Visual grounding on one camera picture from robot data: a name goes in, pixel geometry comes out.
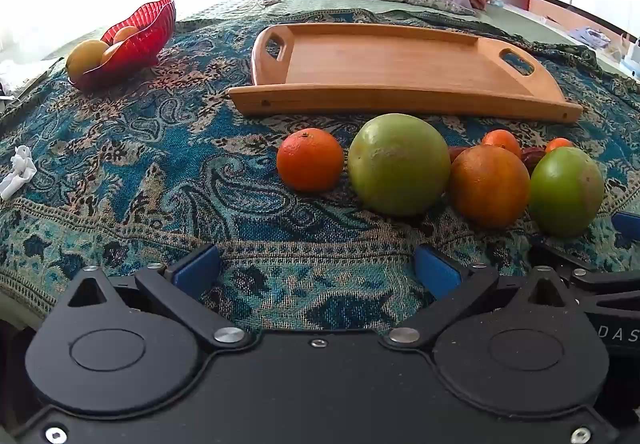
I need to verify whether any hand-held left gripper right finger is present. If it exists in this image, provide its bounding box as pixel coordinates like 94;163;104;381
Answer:
380;244;576;351

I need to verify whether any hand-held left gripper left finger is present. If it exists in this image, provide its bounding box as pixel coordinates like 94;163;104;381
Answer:
65;244;248;351

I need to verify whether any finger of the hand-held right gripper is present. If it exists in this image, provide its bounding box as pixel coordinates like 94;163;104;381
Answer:
611;210;640;245
530;244;640;299

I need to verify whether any green citrus fruit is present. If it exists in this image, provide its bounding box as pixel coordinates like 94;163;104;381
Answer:
528;147;606;239

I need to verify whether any large dark orange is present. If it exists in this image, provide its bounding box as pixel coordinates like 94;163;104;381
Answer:
448;144;531;229

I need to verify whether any large green pomelo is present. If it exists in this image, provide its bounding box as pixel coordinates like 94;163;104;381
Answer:
347;114;452;217

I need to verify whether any red dried date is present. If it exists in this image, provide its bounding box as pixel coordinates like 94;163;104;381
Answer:
520;147;546;175

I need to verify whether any medium bright orange tangerine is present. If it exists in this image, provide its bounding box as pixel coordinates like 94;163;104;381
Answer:
276;127;345;193

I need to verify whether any wooden tray with handles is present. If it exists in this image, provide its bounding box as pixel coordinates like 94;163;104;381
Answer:
227;22;585;126

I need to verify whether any blue paisley patterned blanket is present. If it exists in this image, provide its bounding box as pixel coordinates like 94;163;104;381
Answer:
0;6;640;330

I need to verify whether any light blue crumpled cloth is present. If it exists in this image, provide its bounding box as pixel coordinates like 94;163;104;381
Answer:
574;26;612;50

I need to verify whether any white crumpled tissue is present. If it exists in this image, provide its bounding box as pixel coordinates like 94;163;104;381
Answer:
0;145;37;201

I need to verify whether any orange fruit in bowl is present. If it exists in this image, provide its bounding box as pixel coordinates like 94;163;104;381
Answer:
100;42;126;66
112;25;141;45

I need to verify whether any wooden headboard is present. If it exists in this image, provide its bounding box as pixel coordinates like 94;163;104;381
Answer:
492;0;640;45

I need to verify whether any yellow round fruit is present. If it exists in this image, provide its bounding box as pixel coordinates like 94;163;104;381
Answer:
66;39;109;81

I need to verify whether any red glass bowl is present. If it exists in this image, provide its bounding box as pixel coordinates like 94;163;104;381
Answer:
70;0;177;91

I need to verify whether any white fabric heap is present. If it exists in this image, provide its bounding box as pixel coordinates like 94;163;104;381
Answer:
0;56;61;100

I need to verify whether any green quilted bedspread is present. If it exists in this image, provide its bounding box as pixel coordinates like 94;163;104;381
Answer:
165;0;626;75

